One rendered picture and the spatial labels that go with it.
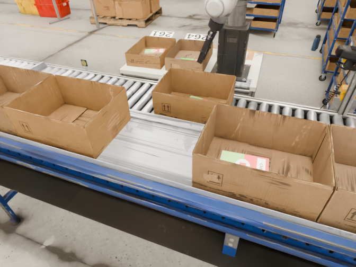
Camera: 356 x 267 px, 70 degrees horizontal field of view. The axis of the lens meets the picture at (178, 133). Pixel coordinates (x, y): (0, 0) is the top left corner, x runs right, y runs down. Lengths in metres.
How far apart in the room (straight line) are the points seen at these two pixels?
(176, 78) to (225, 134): 0.64
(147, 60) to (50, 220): 1.33
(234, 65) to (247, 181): 1.12
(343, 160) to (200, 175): 0.54
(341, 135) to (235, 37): 0.95
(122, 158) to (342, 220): 0.75
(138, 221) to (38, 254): 0.97
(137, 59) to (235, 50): 0.72
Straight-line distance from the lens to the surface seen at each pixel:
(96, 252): 1.85
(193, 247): 1.08
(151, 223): 1.13
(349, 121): 1.63
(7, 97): 1.66
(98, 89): 1.23
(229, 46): 1.75
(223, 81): 1.51
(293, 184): 0.78
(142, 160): 1.00
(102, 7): 5.89
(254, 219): 0.82
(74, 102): 1.38
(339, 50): 1.53
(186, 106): 1.30
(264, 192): 0.82
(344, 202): 0.82
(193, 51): 2.22
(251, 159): 0.91
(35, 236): 2.07
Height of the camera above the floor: 1.59
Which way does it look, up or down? 40 degrees down
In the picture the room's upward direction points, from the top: 2 degrees counter-clockwise
